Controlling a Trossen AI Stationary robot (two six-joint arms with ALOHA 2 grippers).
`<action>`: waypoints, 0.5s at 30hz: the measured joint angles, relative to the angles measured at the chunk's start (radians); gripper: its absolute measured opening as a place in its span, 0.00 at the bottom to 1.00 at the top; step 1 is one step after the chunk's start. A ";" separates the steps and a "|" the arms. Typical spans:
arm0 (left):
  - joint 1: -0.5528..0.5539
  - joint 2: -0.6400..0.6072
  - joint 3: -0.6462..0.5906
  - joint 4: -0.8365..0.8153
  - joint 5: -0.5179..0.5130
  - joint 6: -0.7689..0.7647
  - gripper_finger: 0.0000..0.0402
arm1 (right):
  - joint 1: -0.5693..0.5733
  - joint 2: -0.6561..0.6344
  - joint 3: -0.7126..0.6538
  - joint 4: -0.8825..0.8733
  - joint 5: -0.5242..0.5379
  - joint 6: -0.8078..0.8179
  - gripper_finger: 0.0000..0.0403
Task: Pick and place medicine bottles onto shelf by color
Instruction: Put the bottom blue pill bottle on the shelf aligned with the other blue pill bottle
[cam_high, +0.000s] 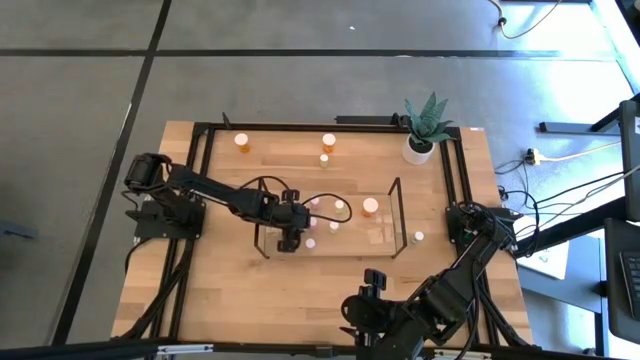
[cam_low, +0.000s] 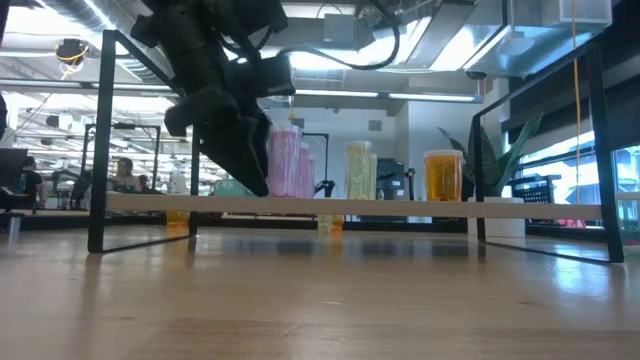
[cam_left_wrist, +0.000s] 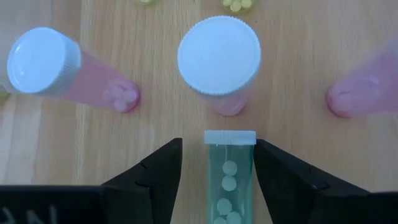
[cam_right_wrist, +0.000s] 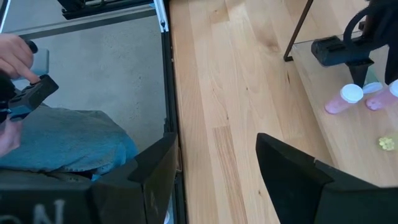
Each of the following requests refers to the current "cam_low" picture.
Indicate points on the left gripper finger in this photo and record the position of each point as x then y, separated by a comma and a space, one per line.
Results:
268, 145
240, 150

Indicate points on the pink cups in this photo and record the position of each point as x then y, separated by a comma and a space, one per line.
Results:
287, 165

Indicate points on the green cups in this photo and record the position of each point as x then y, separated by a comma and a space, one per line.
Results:
230, 189

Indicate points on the yellow cups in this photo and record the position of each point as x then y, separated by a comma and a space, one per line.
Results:
358, 172

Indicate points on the orange cup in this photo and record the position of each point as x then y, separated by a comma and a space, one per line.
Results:
443, 177

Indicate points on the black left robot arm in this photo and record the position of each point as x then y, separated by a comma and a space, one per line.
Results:
190, 45

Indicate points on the yellow medicine bottle white cap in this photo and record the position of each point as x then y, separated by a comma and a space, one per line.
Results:
325, 224

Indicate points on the person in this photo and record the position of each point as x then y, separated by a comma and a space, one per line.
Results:
31, 180
125, 177
144, 182

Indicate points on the black background machine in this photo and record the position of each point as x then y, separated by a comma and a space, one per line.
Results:
390, 177

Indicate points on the long ceiling light tube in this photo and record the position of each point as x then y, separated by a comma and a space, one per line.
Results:
385, 95

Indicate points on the black background monitor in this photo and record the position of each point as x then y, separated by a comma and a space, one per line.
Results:
12, 170

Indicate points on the snake plant in white pot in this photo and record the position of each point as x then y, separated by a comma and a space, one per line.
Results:
497, 220

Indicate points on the black plastic crate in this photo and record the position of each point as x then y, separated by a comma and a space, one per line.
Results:
534, 191

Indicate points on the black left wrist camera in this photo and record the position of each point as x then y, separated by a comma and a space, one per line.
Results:
267, 75

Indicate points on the wooden shelf black metal frame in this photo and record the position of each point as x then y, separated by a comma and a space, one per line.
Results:
350, 206

